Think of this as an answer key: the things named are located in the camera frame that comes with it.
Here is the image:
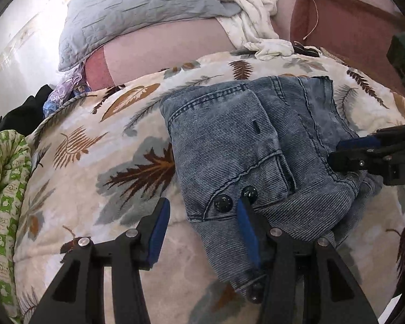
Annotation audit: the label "small dark object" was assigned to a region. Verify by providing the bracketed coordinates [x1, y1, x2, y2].
[293, 41, 322, 57]

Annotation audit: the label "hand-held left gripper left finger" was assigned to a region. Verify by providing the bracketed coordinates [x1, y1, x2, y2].
[25, 197, 171, 324]

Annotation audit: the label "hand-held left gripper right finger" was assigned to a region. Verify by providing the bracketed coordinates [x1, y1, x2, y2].
[236, 196, 379, 324]

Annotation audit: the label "thin tan cord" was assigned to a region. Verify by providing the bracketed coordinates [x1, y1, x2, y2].
[304, 0, 319, 41]

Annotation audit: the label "leaf-printed cream blanket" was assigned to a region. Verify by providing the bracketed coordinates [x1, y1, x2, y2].
[13, 50, 405, 324]

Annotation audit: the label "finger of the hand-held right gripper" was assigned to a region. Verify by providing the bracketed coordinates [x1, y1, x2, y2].
[336, 124, 405, 152]
[327, 148, 392, 177]

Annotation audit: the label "green and white rolled quilt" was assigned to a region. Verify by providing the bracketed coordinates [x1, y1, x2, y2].
[0, 130, 32, 318]

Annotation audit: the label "crumpled white cloth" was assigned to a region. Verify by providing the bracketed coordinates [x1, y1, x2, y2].
[206, 0, 294, 59]

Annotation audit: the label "clear purple plastic bag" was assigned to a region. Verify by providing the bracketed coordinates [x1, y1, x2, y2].
[44, 64, 90, 119]

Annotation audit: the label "grey-blue denim pants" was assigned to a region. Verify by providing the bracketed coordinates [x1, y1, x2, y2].
[160, 75, 383, 299]

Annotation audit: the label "grey quilted pillow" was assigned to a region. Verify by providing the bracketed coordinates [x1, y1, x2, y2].
[58, 0, 238, 72]

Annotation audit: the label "black garment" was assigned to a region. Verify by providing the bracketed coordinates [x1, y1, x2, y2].
[0, 84, 55, 136]

